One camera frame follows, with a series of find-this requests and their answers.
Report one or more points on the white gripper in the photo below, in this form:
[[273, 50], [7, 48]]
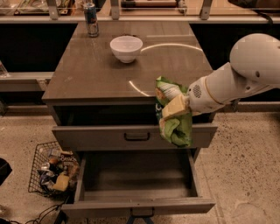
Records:
[[199, 97]]

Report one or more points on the green jalapeno chip bag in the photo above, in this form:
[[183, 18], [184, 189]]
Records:
[[178, 129]]

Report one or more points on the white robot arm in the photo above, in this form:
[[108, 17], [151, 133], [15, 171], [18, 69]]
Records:
[[253, 68]]

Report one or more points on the upper grey drawer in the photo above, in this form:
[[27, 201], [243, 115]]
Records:
[[111, 138]]

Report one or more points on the grey drawer cabinet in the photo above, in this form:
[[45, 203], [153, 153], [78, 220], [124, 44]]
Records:
[[91, 87]]

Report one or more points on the open lower grey drawer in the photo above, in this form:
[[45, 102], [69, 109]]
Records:
[[137, 183]]

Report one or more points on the white ceramic bowl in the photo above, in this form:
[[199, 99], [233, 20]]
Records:
[[126, 48]]

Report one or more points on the blue energy drink can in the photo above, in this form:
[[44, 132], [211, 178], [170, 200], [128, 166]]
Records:
[[91, 19]]

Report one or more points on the yellow packet in basket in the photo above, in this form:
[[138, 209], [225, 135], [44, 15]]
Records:
[[61, 183]]

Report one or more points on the metal rail bracket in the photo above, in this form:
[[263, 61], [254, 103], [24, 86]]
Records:
[[234, 105]]

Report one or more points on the black wire basket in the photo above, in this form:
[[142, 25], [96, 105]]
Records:
[[48, 163]]

